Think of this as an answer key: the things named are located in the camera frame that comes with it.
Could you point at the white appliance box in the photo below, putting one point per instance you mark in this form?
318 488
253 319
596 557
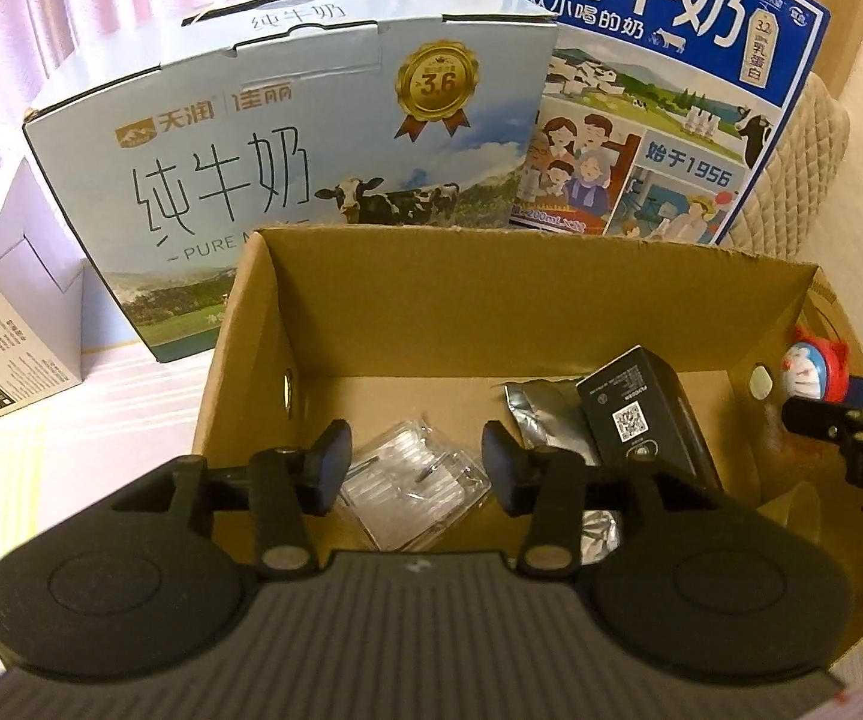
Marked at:
11 330

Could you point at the pink sheer curtain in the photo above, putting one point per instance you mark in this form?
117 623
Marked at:
101 0

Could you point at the beige quilted chair cover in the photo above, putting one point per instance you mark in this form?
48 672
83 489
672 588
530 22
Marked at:
813 165

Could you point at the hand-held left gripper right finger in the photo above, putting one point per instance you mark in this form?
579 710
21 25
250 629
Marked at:
502 469

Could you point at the clear plastic case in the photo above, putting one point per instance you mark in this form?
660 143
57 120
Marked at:
416 495

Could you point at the cartoon cat figurine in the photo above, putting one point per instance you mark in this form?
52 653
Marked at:
813 364

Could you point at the black product box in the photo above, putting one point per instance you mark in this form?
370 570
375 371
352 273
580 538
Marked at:
626 405

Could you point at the silver foil bag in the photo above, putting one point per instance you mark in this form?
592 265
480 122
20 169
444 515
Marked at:
544 420

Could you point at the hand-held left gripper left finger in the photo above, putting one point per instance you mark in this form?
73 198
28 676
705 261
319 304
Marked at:
330 469

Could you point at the dark blue milk carton box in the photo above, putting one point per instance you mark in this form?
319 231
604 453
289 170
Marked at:
663 127

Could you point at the brown cardboard box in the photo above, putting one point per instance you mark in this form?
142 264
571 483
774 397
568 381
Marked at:
439 315

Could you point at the light blue milk carton box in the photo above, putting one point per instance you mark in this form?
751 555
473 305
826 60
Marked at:
251 127

